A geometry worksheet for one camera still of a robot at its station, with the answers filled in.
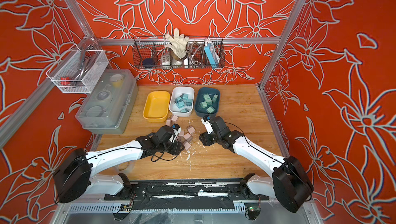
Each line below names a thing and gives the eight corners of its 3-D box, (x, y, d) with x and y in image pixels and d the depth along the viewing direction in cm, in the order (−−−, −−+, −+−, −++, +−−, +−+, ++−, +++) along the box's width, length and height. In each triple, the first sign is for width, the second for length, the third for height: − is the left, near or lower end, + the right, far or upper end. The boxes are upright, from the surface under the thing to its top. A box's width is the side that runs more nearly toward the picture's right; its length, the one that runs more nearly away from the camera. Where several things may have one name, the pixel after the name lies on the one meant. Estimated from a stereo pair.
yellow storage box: (144, 122, 101) (141, 117, 96) (151, 95, 116) (149, 90, 111) (168, 122, 100) (166, 117, 96) (172, 95, 116) (171, 90, 111)
